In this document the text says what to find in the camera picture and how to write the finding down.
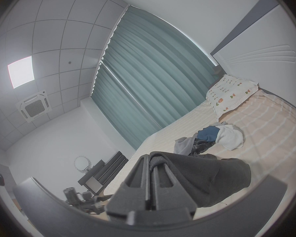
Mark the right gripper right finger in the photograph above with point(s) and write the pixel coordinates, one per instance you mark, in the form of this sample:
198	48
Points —
170	194

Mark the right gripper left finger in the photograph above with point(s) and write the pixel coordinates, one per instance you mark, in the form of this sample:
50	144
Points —
135	189

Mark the black T-shirt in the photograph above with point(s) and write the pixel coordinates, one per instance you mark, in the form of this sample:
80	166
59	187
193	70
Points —
199	174

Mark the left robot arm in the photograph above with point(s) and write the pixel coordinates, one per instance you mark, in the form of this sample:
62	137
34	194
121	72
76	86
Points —
72	194

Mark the pile of clothes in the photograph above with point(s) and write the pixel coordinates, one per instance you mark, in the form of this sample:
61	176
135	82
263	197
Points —
229	136

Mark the bed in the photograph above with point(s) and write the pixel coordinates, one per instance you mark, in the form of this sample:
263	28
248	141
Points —
261	142

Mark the black chest of drawers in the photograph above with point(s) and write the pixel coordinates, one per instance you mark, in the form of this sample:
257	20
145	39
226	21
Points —
108	167

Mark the round white mirror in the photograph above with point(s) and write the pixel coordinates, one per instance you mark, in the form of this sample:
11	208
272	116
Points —
81	163

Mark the blue-green curtain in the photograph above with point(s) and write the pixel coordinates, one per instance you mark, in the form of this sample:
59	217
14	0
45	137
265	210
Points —
118	107
157	58

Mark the white printed pillow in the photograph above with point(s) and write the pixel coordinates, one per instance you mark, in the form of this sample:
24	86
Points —
227	95

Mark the grey bedside table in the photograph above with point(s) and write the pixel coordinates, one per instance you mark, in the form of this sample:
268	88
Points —
216	74

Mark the white ceiling air conditioner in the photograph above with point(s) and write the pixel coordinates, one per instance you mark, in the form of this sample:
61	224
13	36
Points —
34	106

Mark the square ceiling light panel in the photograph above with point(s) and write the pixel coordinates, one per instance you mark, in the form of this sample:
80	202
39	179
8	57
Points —
21	71

